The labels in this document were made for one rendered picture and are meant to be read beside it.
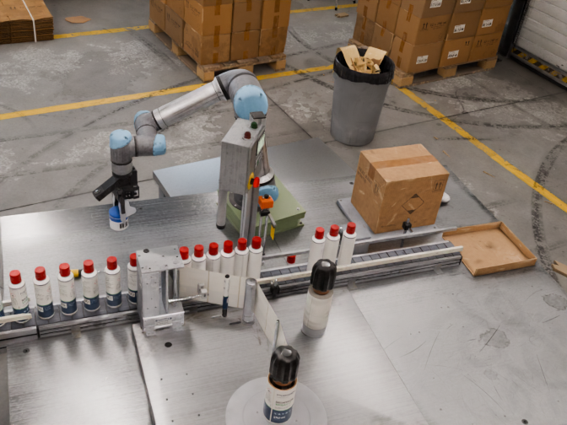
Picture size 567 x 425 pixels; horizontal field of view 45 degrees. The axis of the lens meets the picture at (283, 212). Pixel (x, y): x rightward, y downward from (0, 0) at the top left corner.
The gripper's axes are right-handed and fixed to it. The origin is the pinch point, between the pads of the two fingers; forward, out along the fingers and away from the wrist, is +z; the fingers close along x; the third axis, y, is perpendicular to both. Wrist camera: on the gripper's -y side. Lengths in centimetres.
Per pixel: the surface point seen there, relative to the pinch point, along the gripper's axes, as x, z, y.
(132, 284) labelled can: -35.8, 2.2, -7.2
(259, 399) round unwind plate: -90, 11, 13
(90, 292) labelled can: -33.7, 2.3, -21.0
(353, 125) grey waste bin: 144, 82, 222
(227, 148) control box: -36, -45, 26
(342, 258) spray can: -49, 7, 71
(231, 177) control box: -38, -35, 27
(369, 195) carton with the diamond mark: -23, 2, 101
